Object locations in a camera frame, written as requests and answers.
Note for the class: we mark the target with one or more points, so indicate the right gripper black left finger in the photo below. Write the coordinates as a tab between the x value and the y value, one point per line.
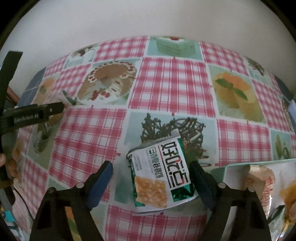
51	221

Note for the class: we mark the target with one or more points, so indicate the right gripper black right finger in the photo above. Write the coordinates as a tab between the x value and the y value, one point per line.
250	222

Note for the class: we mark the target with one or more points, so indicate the beige swiss roll snack pack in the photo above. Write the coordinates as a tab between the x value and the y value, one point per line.
262	180

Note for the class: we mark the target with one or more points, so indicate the green white cracker pack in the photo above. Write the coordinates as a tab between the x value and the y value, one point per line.
160	174

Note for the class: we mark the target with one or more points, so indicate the orange bread pack with barcode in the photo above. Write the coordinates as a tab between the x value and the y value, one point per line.
288	196

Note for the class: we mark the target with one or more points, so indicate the person's left hand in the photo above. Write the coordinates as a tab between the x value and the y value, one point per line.
10	162

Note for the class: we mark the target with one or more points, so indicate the white tray with green rim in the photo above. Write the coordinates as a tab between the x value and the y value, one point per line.
234	175

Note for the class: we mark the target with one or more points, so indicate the checkered cake-print tablecloth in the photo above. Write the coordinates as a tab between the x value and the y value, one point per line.
228	109

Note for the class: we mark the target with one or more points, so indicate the white power strip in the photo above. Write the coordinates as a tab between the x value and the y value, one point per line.
291	114

